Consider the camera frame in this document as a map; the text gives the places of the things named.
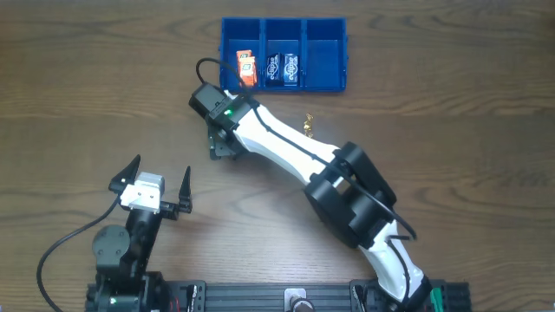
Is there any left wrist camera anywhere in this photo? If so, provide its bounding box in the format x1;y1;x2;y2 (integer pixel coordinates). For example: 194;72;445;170
120;172;166;214

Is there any blue candy pack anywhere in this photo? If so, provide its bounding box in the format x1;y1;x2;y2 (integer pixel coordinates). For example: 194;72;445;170
265;53;284;84
284;53;300;84

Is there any blue tray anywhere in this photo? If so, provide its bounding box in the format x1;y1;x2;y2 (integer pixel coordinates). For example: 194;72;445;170
219;16;349;94

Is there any mounting rail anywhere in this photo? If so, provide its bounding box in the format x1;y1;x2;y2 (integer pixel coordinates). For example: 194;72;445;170
86;279;472;312

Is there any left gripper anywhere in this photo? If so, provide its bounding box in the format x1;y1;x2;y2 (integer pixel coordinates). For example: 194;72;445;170
108;154;193;221

